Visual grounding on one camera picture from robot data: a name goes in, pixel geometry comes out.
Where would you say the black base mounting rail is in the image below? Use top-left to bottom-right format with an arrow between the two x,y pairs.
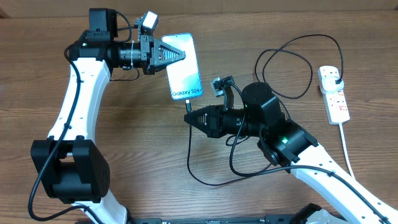
74,202 -> 352,224

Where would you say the white power strip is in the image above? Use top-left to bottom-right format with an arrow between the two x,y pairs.
317,65 -> 350,125

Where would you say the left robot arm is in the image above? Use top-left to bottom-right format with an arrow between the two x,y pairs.
30,8 -> 186,223

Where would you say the blue Galaxy smartphone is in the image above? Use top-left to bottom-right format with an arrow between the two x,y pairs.
162,33 -> 203,100

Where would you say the white charger plug adapter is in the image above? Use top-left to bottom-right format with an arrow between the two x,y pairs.
320,77 -> 345,94

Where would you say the black USB-C charging cable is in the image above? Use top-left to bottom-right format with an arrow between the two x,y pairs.
185,34 -> 345,187

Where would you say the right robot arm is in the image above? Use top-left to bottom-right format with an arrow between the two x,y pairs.
184,81 -> 397,223

